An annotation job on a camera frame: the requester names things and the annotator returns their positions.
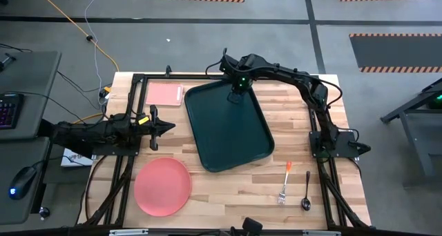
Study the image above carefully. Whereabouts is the grey side desk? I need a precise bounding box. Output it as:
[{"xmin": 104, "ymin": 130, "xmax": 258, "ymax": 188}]
[{"xmin": 0, "ymin": 50, "xmax": 63, "ymax": 226}]

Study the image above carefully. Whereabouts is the metal fork orange handle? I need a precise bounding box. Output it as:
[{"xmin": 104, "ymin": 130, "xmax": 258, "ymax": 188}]
[{"xmin": 278, "ymin": 161, "xmax": 293, "ymax": 207}]

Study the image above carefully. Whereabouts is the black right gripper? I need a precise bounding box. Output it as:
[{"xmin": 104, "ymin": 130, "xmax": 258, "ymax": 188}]
[{"xmin": 219, "ymin": 48, "xmax": 259, "ymax": 99}]

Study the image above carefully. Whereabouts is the pink round plate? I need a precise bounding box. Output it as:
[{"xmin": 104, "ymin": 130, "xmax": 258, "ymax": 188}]
[{"xmin": 133, "ymin": 157, "xmax": 193, "ymax": 217}]

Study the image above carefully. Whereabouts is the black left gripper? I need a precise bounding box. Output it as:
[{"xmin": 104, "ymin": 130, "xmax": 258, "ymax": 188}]
[{"xmin": 136, "ymin": 104, "xmax": 176, "ymax": 151}]

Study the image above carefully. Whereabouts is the pink rectangular cutting board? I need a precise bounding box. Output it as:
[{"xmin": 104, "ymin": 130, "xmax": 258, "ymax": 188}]
[{"xmin": 145, "ymin": 82, "xmax": 184, "ymax": 107}]

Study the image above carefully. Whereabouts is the dark green plastic tray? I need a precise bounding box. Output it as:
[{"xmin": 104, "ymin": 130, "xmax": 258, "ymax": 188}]
[{"xmin": 184, "ymin": 79, "xmax": 276, "ymax": 173}]

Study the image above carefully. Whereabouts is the silver aluminium bracket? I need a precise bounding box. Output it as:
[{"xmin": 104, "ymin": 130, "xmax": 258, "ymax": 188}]
[
  {"xmin": 108, "ymin": 228, "xmax": 150, "ymax": 236},
  {"xmin": 302, "ymin": 230, "xmax": 342, "ymax": 236}
]

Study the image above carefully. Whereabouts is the black backlit keyboard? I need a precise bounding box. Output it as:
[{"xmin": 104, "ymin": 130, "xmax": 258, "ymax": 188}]
[{"xmin": 0, "ymin": 92, "xmax": 26, "ymax": 130}]

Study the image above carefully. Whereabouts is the orange floor cable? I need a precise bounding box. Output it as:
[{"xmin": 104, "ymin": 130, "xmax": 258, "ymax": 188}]
[{"xmin": 33, "ymin": 0, "xmax": 120, "ymax": 73}]

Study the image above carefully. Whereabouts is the white cardboard box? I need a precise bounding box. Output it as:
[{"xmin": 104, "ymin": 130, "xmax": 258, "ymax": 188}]
[{"xmin": 60, "ymin": 147, "xmax": 95, "ymax": 168}]

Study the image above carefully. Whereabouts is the black computer mouse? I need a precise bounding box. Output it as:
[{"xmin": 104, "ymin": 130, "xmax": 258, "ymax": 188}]
[{"xmin": 8, "ymin": 166, "xmax": 38, "ymax": 201}]

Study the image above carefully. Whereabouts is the grey floor cable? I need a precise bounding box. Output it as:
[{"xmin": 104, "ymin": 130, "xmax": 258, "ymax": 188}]
[{"xmin": 68, "ymin": 0, "xmax": 104, "ymax": 92}]

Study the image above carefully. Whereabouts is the black table-level camera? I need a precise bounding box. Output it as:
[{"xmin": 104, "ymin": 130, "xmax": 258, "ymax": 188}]
[{"xmin": 241, "ymin": 217, "xmax": 264, "ymax": 236}]

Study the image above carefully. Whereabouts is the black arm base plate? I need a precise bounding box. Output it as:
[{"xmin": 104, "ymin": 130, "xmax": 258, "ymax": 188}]
[
  {"xmin": 90, "ymin": 143, "xmax": 141, "ymax": 158},
  {"xmin": 309, "ymin": 130, "xmax": 361, "ymax": 159}
]

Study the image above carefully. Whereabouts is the dark metal spoon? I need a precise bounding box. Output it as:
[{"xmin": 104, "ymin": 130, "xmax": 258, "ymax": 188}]
[{"xmin": 300, "ymin": 170, "xmax": 312, "ymax": 212}]

